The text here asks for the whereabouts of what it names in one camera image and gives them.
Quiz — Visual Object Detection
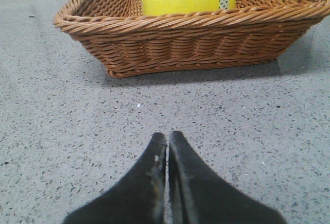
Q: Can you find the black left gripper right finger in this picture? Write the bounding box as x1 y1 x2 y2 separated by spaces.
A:
169 131 286 223

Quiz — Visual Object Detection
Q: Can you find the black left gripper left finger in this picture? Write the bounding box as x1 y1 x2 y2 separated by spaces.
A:
63 132 167 223

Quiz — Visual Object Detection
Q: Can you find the brown wicker basket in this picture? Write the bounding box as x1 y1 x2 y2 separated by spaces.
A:
54 0 329 78

